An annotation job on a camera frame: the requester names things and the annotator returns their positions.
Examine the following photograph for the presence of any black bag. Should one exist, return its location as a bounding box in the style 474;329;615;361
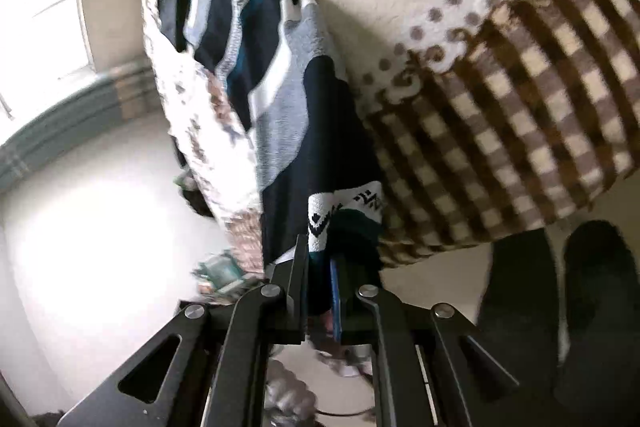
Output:
180;187;216;218

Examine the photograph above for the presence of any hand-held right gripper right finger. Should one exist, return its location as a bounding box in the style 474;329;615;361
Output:
330;257;521;427

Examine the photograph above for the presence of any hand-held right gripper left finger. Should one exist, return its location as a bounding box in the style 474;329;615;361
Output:
57;234;313;427

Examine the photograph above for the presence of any striped navy sweater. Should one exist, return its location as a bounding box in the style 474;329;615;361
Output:
182;0;387;338

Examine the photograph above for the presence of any teal banded curtain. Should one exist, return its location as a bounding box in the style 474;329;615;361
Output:
0;57;168;194

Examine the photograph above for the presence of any teal rack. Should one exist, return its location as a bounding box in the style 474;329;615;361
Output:
195;249;266;303

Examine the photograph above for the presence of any window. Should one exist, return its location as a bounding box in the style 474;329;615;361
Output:
0;0;97;120

